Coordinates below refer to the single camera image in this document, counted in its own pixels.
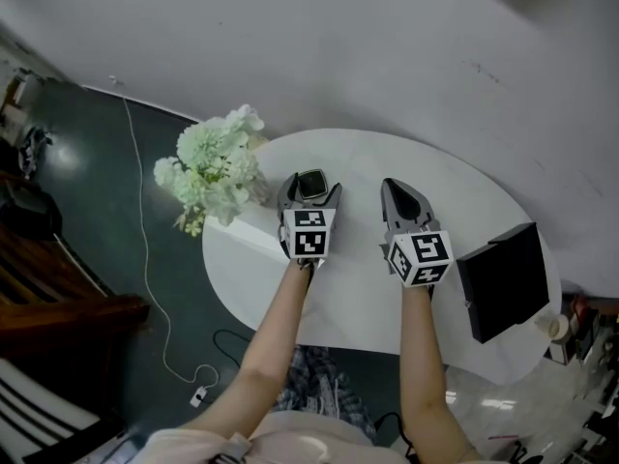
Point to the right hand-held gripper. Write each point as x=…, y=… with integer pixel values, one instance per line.
x=425, y=254

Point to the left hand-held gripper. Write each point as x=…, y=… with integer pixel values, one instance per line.
x=309, y=242

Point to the black box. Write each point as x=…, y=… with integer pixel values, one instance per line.
x=503, y=283

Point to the person's right forearm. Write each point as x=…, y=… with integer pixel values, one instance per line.
x=425, y=356

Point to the person's left forearm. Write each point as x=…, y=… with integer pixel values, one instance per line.
x=271, y=336

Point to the white curved table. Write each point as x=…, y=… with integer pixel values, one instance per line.
x=358, y=298

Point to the white ribbed vase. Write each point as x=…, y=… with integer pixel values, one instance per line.
x=261, y=189

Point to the white flower bouquet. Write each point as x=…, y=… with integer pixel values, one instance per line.
x=213, y=167

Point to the small white cup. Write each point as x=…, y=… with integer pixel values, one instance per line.
x=555, y=327

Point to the person's plaid skirt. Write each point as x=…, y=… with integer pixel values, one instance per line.
x=319, y=389

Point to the white power plug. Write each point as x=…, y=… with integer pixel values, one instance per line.
x=198, y=398

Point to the person's pale pink shirt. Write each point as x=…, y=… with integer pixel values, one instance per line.
x=309, y=440

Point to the brown wooden bench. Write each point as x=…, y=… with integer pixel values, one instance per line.
x=58, y=302

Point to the black white slatted chair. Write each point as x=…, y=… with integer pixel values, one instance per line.
x=43, y=418

